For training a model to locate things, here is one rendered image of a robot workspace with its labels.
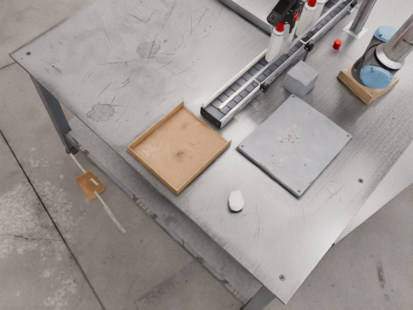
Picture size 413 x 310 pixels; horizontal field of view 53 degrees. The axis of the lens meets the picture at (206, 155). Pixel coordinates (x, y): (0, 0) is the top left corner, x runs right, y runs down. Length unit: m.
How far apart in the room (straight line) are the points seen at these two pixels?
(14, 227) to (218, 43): 1.47
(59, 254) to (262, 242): 1.26
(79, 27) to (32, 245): 1.17
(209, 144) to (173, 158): 0.15
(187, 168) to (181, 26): 0.74
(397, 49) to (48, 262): 1.91
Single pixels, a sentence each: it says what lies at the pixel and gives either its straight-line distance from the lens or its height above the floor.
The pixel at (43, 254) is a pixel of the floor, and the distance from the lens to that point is 2.41.
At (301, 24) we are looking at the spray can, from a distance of 1.91.
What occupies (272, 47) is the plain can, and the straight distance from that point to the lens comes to 1.73.
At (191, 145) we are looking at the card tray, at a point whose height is 0.83.
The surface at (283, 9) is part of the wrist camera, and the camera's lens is 1.59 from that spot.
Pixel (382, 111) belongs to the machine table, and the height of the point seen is 0.83.
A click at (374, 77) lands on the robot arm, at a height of 1.06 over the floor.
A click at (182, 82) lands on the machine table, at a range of 1.77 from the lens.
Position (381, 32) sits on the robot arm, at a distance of 1.76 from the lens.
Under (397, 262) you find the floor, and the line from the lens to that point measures 2.58.
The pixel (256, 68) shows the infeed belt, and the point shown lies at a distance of 1.79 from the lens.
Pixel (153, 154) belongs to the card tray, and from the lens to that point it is 1.58.
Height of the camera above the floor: 2.21
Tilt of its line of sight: 61 degrees down
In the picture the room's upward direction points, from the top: 7 degrees clockwise
